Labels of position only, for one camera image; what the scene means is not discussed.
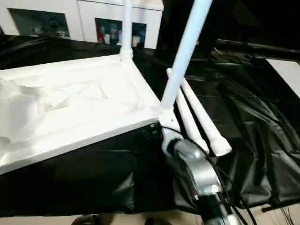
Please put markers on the white plastic table leg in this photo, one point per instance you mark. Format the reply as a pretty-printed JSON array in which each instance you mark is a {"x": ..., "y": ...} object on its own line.
[
  {"x": 126, "y": 23},
  {"x": 187, "y": 117},
  {"x": 185, "y": 47},
  {"x": 206, "y": 122}
]

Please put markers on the white plastic table top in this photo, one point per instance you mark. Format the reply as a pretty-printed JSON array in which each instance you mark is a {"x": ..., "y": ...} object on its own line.
[{"x": 82, "y": 98}]

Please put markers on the black table mat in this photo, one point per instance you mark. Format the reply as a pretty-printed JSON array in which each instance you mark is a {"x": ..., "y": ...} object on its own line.
[{"x": 93, "y": 182}]

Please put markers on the small white bottle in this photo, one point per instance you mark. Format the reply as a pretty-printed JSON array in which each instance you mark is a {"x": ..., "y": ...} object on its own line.
[
  {"x": 135, "y": 40},
  {"x": 107, "y": 38}
]

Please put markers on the white glass-door cabinet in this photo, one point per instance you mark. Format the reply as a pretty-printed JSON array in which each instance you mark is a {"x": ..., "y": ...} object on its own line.
[{"x": 82, "y": 18}]

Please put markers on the long black bar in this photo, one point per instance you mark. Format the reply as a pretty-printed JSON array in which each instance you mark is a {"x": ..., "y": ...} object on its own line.
[{"x": 257, "y": 47}]

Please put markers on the white flat panel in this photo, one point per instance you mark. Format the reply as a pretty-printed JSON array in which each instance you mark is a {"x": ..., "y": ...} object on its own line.
[{"x": 287, "y": 75}]

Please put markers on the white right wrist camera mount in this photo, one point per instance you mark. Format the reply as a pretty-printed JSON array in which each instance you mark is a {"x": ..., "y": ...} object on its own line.
[{"x": 168, "y": 120}]

